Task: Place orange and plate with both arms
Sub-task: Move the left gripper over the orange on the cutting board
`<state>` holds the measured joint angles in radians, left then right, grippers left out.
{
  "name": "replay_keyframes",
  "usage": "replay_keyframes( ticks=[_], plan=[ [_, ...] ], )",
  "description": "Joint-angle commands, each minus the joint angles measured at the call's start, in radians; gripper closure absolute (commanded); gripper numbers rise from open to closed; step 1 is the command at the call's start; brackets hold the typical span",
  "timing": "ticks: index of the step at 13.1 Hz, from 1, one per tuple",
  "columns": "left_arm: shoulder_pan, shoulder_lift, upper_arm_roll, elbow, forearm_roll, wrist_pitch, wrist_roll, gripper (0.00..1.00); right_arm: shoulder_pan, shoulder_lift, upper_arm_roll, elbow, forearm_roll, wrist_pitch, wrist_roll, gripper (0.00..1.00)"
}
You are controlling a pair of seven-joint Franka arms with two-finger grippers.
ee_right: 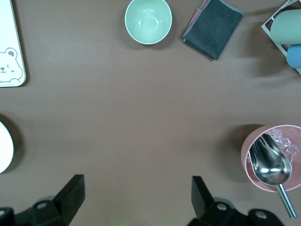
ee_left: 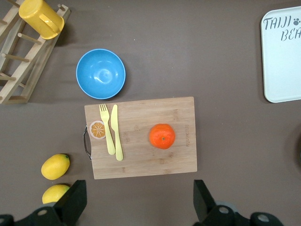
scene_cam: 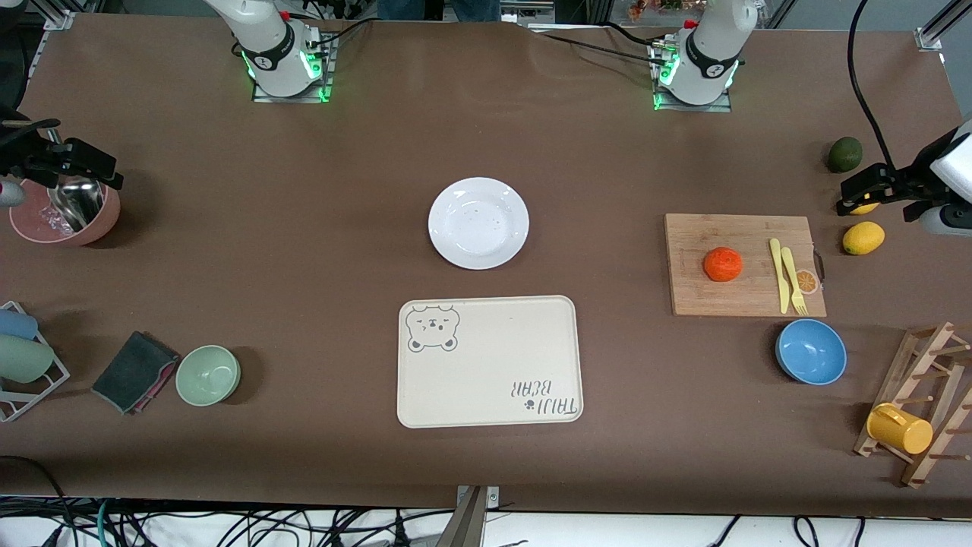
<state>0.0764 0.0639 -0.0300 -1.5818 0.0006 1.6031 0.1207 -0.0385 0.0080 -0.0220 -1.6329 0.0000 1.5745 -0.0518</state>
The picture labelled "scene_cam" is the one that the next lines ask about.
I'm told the orange fruit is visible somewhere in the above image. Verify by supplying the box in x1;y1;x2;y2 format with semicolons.
703;247;743;283

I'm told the white round plate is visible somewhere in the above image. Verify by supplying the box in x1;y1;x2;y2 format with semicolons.
428;177;530;270

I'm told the shiny steel cup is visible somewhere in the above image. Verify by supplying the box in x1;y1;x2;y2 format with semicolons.
47;176;106;233

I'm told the dark green avocado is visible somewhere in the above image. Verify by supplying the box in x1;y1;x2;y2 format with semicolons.
827;137;863;173

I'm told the pink bowl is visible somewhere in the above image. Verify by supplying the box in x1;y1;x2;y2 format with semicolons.
9;179;121;246

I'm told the yellow plastic fork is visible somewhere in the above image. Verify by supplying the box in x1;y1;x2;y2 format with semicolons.
781;247;809;316

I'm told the yellow plastic knife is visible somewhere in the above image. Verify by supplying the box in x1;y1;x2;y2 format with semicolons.
769;239;791;315

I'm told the light blue cup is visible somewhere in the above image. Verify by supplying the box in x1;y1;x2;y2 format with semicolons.
0;309;39;340

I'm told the blue bowl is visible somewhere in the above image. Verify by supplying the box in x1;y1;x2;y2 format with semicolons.
775;319;847;386

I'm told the wooden mug rack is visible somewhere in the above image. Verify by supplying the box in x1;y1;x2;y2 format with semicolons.
854;322;972;488

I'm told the wooden cutting board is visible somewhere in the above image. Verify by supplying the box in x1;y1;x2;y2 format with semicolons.
664;213;827;318

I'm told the dark grey folded cloth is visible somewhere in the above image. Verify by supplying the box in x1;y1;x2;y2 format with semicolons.
91;331;181;416

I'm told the pale green cup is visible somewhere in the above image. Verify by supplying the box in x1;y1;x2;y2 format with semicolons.
0;335;55;384

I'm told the brown table cover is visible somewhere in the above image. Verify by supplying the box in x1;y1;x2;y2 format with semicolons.
0;14;972;519

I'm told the pale green bowl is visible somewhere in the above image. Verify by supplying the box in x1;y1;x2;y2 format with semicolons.
175;345;241;407

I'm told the yellow mug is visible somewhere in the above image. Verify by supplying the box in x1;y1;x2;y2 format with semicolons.
866;403;933;455

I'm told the person in blue jeans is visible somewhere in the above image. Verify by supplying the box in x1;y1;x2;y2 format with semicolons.
377;0;503;23

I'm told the cream tray with bear print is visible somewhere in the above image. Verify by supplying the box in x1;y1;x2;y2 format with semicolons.
397;296;584;429

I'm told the black right camera cable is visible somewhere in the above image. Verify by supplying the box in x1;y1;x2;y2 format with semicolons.
0;114;63;153

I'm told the black camera cable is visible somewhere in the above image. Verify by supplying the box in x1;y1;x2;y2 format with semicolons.
0;114;63;153
847;0;898;169

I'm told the black left camera cable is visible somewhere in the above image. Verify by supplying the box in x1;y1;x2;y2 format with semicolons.
847;0;898;169

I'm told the aluminium frame profile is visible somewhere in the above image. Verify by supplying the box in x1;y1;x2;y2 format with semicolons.
915;0;972;52
42;0;78;31

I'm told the white wire cup rack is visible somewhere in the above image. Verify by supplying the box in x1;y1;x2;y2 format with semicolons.
0;301;71;423

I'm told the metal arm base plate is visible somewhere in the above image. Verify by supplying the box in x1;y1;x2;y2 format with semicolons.
251;30;336;103
650;38;734;113

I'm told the black base cable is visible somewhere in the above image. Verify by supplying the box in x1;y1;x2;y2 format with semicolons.
302;17;374;60
530;23;663;63

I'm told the teal cable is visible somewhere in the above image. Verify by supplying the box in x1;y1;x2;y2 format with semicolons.
93;498;116;547

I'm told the metal table bracket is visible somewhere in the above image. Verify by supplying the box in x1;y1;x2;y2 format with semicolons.
454;485;500;547

